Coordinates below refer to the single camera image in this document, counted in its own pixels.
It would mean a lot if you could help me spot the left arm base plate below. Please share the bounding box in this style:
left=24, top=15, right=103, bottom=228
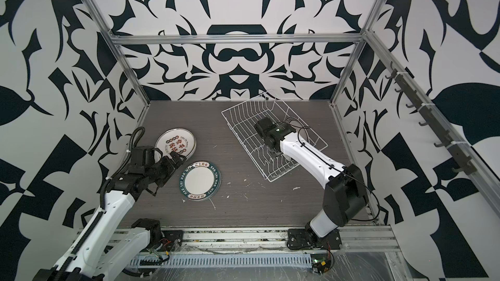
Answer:
left=153, top=230, right=184, bottom=252

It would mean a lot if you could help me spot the white wire dish rack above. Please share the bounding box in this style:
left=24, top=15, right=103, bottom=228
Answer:
left=221, top=92, right=328, bottom=182

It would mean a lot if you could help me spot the white slotted cable duct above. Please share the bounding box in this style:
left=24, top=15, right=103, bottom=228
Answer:
left=126, top=253, right=314, bottom=269

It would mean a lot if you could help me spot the wall hook rail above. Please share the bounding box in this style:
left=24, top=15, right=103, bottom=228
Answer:
left=387, top=61, right=477, bottom=176

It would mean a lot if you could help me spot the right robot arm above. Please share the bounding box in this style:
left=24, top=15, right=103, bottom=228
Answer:
left=254, top=117, right=369, bottom=239

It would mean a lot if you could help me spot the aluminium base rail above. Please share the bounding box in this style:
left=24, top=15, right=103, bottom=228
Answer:
left=161, top=225, right=402, bottom=255

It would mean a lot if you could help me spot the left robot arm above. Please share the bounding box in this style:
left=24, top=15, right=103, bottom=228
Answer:
left=34, top=146, right=187, bottom=280

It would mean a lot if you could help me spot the aluminium frame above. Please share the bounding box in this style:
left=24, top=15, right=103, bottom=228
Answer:
left=82, top=0, right=499, bottom=213

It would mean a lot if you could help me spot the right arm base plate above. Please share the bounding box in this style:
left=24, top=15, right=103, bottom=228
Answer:
left=286, top=228, right=342, bottom=251

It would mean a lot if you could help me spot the small circuit board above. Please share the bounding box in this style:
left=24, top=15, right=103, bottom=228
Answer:
left=311, top=252, right=335, bottom=275

